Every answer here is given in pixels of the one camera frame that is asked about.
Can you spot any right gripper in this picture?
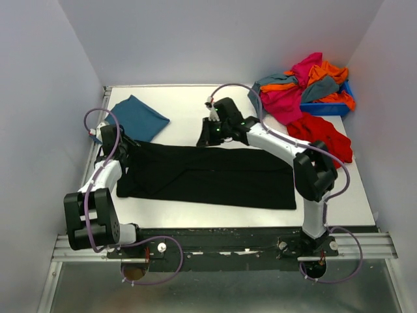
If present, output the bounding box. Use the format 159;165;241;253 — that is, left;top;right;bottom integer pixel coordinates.
197;117;231;147

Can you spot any black t shirt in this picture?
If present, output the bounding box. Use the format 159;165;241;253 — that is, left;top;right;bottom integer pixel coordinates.
116;142;296;210

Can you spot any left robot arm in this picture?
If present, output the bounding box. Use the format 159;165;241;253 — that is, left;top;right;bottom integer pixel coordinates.
63;125;145;258

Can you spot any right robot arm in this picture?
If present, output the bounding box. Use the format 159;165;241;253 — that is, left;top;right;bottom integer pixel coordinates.
197;97;338;256

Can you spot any folded blue t shirt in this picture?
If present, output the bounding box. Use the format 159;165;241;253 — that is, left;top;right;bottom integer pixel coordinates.
104;95;170;142

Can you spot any magenta t shirt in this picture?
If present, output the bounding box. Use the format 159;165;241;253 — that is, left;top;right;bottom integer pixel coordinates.
257;52;323;125

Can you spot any red t shirt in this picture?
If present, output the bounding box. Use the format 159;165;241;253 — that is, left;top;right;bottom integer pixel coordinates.
286;113;353;163

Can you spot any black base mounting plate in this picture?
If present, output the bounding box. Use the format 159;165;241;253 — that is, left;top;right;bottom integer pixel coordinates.
65;224;382;273

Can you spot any grey blue t shirt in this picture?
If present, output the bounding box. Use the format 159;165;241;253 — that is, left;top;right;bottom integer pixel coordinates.
247;75;339;113

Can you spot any blue plastic bin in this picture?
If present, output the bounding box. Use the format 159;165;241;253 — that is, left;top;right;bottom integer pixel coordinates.
300;80;356;117

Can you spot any orange t shirt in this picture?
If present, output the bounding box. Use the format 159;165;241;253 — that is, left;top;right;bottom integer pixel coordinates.
260;61;356;111

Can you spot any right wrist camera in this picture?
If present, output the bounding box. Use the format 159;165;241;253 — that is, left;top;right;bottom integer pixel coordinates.
205;102;220;122

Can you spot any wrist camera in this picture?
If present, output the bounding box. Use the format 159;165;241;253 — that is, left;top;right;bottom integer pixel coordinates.
88;121;108;140
205;102;220;122

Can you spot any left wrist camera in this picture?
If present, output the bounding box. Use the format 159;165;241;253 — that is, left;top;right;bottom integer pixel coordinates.
88;121;108;140

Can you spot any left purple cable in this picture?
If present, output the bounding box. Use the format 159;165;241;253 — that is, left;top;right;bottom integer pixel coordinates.
83;108;184;288

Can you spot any purple cable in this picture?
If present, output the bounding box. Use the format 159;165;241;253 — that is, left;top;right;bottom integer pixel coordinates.
208;83;364;285
83;108;184;288

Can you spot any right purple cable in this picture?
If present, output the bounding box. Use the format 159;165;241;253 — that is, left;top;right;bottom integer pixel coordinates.
208;83;364;285

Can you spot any aluminium frame rail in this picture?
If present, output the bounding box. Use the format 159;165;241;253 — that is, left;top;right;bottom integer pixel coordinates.
35;86;113;313

